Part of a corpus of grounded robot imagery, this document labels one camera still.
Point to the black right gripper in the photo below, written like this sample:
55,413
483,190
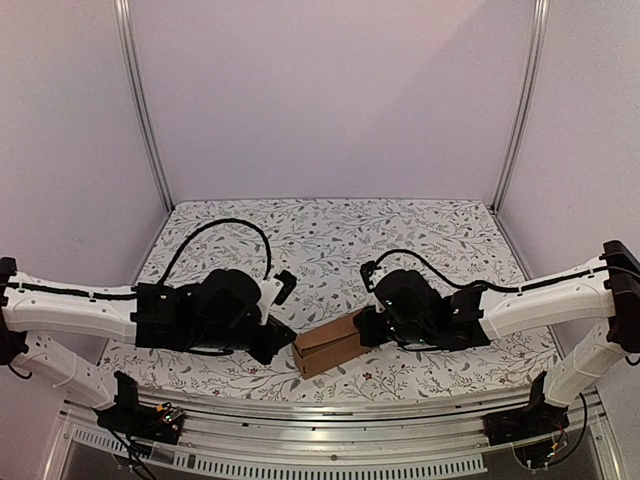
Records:
370,329

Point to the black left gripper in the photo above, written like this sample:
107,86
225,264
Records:
275,339

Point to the brown cardboard paper box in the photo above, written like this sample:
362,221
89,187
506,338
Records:
328,346

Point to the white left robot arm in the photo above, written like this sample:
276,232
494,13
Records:
145,315

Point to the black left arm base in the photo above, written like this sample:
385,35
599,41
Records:
160,423

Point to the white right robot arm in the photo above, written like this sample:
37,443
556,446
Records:
605,288

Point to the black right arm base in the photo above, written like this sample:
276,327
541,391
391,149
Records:
536,418

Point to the floral patterned table mat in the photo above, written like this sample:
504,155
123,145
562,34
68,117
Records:
324,243

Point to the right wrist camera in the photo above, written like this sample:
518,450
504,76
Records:
405,294

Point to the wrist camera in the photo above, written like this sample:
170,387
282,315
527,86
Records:
228,296
405,294

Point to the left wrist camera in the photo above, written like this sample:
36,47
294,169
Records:
228,296

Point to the aluminium front rail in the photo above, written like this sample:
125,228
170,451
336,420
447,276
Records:
415,439

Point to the right aluminium frame post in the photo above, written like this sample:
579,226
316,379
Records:
532,65

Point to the aluminium frame post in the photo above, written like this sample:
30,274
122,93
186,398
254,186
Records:
127,40
532,65

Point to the left aluminium frame post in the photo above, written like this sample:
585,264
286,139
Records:
127,40

